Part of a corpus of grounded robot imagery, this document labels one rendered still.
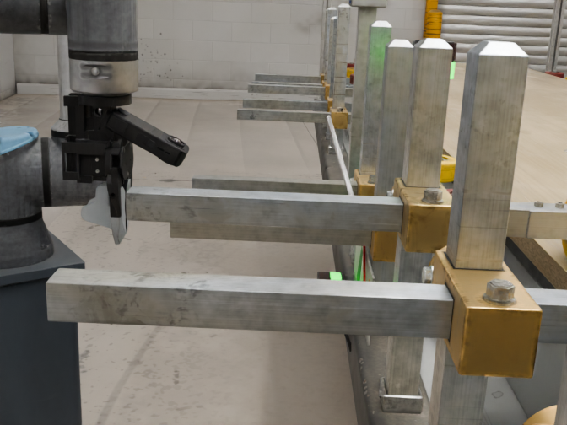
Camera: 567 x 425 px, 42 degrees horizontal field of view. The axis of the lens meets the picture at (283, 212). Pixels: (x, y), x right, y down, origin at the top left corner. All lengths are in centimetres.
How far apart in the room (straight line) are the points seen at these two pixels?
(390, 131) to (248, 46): 779
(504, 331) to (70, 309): 30
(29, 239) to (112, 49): 73
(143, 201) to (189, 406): 153
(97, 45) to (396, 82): 40
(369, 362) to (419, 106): 38
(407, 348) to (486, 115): 39
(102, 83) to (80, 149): 10
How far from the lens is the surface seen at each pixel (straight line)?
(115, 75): 99
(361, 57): 153
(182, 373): 242
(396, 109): 103
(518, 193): 112
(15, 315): 164
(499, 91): 54
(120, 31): 98
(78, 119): 103
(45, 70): 906
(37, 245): 164
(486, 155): 54
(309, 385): 237
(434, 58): 78
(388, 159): 104
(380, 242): 100
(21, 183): 159
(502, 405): 111
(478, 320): 50
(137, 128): 100
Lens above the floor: 116
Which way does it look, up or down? 16 degrees down
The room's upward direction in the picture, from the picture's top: 2 degrees clockwise
